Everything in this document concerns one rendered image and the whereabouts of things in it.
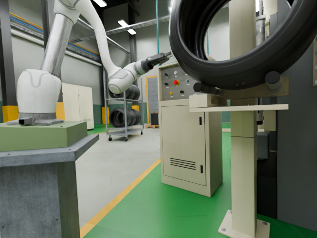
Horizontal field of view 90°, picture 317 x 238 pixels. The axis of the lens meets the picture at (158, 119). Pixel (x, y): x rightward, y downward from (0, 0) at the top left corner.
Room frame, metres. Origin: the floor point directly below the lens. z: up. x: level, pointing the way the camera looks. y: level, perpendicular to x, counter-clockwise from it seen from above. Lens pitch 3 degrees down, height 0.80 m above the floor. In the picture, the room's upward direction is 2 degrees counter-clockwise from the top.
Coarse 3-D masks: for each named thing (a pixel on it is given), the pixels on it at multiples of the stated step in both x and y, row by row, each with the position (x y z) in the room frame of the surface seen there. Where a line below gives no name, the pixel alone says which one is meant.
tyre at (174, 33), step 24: (192, 0) 0.87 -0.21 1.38; (216, 0) 0.92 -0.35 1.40; (288, 0) 0.74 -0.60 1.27; (312, 0) 0.48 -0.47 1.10; (192, 24) 0.97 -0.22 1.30; (288, 24) 0.51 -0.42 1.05; (312, 24) 0.50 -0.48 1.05; (192, 48) 0.99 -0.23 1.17; (264, 48) 0.55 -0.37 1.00; (288, 48) 0.53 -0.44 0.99; (192, 72) 0.73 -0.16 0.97; (216, 72) 0.65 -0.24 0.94; (240, 72) 0.61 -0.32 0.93; (264, 72) 0.59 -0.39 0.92
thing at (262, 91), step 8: (280, 80) 0.82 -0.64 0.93; (288, 80) 0.81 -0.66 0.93; (248, 88) 0.91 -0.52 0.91; (256, 88) 0.89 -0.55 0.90; (264, 88) 0.87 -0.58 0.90; (280, 88) 0.82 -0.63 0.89; (288, 88) 0.81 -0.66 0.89; (224, 96) 0.99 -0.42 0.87; (232, 96) 0.96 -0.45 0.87; (240, 96) 0.94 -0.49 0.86; (248, 96) 0.91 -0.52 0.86; (256, 96) 0.89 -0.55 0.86; (264, 96) 0.87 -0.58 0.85; (272, 96) 0.85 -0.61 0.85
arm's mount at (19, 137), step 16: (0, 128) 0.66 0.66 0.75; (16, 128) 0.67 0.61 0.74; (32, 128) 0.68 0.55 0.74; (48, 128) 0.69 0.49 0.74; (64, 128) 0.71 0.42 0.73; (80, 128) 0.91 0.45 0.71; (0, 144) 0.66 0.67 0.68; (16, 144) 0.67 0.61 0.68; (32, 144) 0.68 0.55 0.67; (48, 144) 0.69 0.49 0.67; (64, 144) 0.70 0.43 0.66
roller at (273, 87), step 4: (272, 72) 0.56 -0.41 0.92; (276, 72) 0.56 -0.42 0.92; (268, 76) 0.57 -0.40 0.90; (272, 76) 0.56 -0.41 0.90; (276, 76) 0.56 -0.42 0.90; (268, 80) 0.57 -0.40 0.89; (272, 80) 0.56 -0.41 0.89; (276, 80) 0.56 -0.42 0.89; (268, 84) 0.59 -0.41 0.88; (272, 84) 0.57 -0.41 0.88; (276, 84) 0.60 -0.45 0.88; (272, 88) 0.71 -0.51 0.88; (276, 88) 0.74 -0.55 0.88
